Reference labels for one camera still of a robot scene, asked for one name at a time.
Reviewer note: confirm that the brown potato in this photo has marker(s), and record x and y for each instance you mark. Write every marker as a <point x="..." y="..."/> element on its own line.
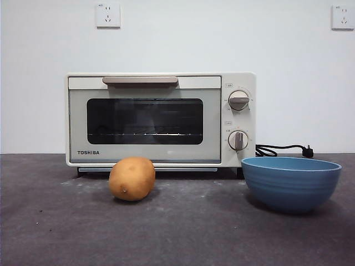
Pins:
<point x="131" y="178"/>

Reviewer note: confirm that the blue ribbed bowl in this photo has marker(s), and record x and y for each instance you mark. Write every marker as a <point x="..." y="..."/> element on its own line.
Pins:
<point x="288" y="194"/>

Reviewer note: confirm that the pale blue oven crumb tray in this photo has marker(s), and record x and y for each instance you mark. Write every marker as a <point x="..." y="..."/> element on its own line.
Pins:
<point x="180" y="169"/>

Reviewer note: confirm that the beige oven timer knob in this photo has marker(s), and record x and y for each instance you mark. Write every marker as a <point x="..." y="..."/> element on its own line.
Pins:
<point x="238" y="140"/>

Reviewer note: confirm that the beige oven temperature knob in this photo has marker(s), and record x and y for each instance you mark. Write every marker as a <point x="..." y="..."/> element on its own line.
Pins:
<point x="238" y="101"/>

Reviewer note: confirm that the white Toshiba toaster oven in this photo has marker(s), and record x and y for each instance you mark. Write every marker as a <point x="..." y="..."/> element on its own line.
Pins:
<point x="245" y="162"/>

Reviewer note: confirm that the white wall socket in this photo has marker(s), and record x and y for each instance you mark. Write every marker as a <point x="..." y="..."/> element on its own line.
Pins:
<point x="108" y="15"/>
<point x="344" y="18"/>

